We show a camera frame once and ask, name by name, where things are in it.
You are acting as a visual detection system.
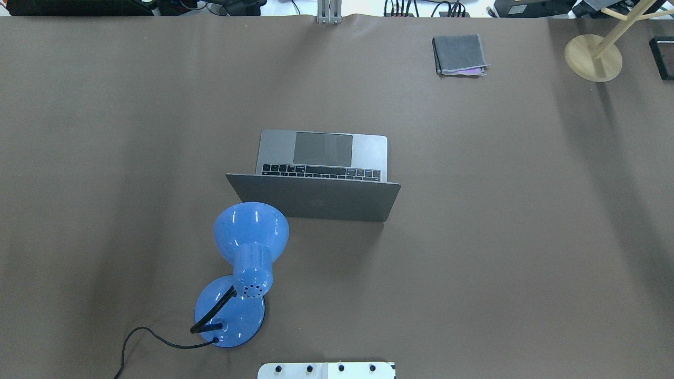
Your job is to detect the grey laptop computer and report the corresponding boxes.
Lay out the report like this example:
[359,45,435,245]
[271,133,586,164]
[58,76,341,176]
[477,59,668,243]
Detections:
[226,129,401,223]

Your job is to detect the blue desk lamp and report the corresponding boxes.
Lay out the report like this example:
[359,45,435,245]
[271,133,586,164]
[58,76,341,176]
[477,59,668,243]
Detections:
[190,202,289,348]

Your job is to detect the folded grey cloth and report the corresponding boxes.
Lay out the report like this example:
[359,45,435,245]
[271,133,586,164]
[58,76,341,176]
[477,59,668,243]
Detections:
[432,34,489,77]

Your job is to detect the wooden mug tree stand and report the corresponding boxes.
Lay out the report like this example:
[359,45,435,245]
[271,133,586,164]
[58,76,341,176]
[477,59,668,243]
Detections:
[564,1,673,83]

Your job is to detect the black tray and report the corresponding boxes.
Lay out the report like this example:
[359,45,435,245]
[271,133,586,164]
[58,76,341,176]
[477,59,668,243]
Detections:
[649,36,673,80]

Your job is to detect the aluminium frame post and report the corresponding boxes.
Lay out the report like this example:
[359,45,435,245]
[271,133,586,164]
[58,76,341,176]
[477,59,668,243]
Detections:
[316,0,343,25]

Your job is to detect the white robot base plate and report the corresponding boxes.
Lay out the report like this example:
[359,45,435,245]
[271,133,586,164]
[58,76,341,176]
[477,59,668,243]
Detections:
[257,362,397,378]

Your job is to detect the black lamp power cable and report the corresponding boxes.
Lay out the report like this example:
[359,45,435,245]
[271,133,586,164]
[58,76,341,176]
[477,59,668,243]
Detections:
[113,326,220,379]

